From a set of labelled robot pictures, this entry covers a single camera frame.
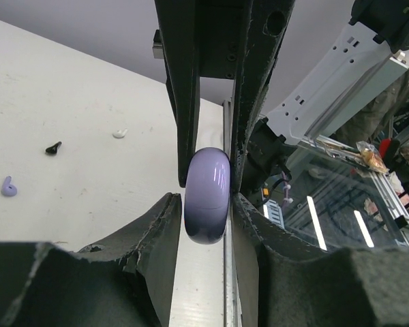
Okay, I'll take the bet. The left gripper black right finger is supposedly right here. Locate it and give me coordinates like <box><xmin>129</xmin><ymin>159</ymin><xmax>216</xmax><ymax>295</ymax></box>
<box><xmin>232</xmin><ymin>194</ymin><xmax>409</xmax><ymax>326</ymax></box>

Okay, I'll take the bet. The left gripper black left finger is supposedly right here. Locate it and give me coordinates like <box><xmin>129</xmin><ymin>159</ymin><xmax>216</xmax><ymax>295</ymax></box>
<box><xmin>0</xmin><ymin>193</ymin><xmax>181</xmax><ymax>326</ymax></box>

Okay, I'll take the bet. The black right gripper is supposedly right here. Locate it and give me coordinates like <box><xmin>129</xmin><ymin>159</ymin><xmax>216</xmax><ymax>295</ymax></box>
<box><xmin>155</xmin><ymin>0</ymin><xmax>294</xmax><ymax>192</ymax></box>

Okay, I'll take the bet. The purple round earbud charging case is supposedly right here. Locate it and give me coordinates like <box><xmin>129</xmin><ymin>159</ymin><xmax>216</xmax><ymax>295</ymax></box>
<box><xmin>184</xmin><ymin>147</ymin><xmax>230</xmax><ymax>245</ymax></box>

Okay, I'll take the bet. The purple earbud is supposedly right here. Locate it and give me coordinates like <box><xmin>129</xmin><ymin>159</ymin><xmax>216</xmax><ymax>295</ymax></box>
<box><xmin>1</xmin><ymin>176</ymin><xmax>18</xmax><ymax>197</ymax></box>

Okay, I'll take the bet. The white earbud right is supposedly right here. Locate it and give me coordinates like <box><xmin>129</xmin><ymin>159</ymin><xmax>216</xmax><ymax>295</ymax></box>
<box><xmin>112</xmin><ymin>129</ymin><xmax>128</xmax><ymax>139</ymax></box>

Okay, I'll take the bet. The black earbud right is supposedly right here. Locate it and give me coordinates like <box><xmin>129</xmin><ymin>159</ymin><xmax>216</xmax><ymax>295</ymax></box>
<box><xmin>45</xmin><ymin>141</ymin><xmax>62</xmax><ymax>155</ymax></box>

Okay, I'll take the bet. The aluminium mounting rail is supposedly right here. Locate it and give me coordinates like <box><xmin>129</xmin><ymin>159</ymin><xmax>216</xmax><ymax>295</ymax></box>
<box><xmin>223</xmin><ymin>100</ymin><xmax>242</xmax><ymax>327</ymax></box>

